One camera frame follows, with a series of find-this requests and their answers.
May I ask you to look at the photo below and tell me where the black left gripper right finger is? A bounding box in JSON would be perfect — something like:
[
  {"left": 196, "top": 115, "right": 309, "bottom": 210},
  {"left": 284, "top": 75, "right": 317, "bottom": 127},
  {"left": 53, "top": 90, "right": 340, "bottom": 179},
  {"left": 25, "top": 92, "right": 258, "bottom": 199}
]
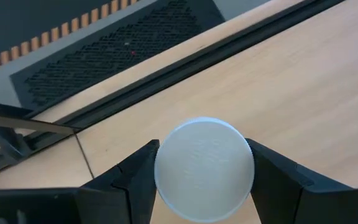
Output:
[{"left": 246, "top": 138, "right": 354, "bottom": 224}]

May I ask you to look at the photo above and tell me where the black perforated metal panel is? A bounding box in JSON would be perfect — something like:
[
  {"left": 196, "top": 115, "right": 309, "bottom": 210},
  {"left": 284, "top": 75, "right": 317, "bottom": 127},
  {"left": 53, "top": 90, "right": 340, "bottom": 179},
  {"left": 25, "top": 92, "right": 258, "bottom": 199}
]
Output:
[{"left": 9, "top": 0, "right": 226, "bottom": 111}]

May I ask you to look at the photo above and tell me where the black hazard-striped floor mat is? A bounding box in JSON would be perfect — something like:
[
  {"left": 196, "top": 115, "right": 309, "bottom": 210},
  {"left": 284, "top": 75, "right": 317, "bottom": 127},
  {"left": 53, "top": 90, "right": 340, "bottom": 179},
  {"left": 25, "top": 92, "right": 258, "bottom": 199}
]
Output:
[{"left": 0, "top": 0, "right": 142, "bottom": 75}]

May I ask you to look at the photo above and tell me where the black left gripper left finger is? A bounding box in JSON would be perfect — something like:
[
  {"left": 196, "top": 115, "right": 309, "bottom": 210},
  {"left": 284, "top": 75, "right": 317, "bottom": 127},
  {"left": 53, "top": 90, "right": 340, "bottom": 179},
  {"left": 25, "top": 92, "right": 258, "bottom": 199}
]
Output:
[{"left": 76, "top": 139, "right": 160, "bottom": 224}]

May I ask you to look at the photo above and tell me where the large orange pill bottle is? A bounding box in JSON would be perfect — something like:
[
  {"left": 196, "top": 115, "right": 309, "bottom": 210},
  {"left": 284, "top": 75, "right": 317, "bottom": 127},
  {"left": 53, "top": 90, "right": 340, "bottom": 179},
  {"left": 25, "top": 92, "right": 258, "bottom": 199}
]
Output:
[{"left": 153, "top": 116, "right": 256, "bottom": 224}]

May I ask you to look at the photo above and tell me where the wooden shelf board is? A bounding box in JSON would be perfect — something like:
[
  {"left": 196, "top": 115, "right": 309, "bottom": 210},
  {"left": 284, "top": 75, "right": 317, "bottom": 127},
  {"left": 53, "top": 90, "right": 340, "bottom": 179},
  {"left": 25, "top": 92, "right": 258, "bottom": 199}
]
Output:
[{"left": 76, "top": 0, "right": 358, "bottom": 224}]

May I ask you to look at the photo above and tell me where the black aluminium frame rail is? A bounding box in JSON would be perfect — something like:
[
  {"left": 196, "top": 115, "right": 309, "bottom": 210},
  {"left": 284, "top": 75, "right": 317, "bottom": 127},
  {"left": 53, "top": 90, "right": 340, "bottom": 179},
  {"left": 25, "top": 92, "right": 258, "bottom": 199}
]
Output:
[{"left": 0, "top": 0, "right": 346, "bottom": 181}]

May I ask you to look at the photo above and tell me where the black metal shelf side frame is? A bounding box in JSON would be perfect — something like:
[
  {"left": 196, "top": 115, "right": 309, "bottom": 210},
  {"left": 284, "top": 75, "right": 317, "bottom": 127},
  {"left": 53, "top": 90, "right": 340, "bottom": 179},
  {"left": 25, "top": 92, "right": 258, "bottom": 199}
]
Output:
[{"left": 0, "top": 101, "right": 81, "bottom": 161}]

